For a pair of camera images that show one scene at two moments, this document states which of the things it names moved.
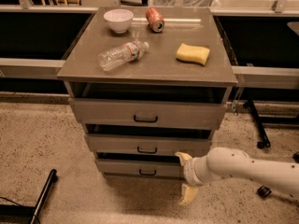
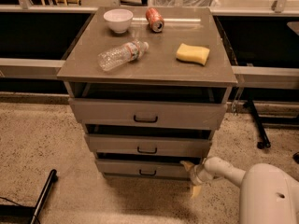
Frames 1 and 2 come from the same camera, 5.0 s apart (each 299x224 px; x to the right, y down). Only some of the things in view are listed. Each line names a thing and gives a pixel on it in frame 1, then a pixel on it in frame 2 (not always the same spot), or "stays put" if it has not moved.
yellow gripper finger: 188,193 → 196,189
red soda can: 155,20 stays put
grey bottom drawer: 164,167 stays put
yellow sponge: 192,53 stays put
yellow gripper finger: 183,157 → 187,165
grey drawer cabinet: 146,83 stays put
